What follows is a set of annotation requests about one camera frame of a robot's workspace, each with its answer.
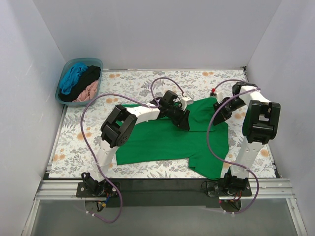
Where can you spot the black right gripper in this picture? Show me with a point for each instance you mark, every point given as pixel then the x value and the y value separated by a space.
pixel 222 114

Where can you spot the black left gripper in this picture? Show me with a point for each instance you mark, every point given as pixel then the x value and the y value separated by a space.
pixel 182 119

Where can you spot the green t shirt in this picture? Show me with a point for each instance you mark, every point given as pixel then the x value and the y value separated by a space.
pixel 160 139

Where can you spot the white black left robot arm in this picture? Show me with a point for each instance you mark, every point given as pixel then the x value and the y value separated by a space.
pixel 117 129

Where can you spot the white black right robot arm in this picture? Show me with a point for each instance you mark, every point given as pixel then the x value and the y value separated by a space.
pixel 259 127

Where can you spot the pink t shirt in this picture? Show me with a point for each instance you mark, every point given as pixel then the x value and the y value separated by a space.
pixel 88 93

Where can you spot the black t shirt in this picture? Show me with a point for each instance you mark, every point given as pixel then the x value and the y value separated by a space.
pixel 90 75

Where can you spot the teal plastic laundry bin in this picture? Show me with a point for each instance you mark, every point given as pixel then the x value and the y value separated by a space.
pixel 87 62

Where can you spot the blue t shirt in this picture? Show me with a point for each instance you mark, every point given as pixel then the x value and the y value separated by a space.
pixel 71 77

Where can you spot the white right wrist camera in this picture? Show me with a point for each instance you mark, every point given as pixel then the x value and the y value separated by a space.
pixel 217 95

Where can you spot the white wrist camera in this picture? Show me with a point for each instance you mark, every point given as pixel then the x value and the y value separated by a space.
pixel 185 101
pixel 217 95

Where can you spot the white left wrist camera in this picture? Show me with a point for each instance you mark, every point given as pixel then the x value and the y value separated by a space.
pixel 185 101

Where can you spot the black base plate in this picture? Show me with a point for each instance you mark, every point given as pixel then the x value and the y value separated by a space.
pixel 116 198

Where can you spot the aluminium mounting rail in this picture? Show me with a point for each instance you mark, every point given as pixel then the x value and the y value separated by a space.
pixel 267 188

